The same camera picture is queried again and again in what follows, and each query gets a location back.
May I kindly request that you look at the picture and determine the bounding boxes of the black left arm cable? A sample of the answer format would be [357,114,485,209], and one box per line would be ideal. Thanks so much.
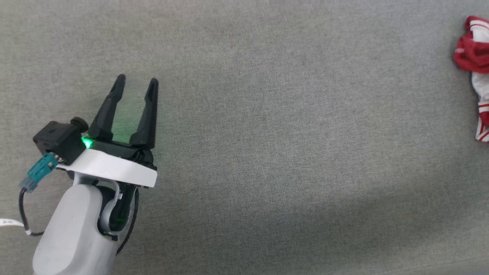
[116,186,140,255]

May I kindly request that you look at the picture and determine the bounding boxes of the black cable with teal connector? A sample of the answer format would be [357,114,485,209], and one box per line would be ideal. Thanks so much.
[18,153,59,237]

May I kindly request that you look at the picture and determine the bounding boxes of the red and white t-shirt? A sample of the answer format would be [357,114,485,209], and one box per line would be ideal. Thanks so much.
[453,15,489,142]

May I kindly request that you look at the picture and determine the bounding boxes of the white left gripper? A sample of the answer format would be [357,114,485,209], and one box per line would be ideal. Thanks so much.
[57,74,159,188]

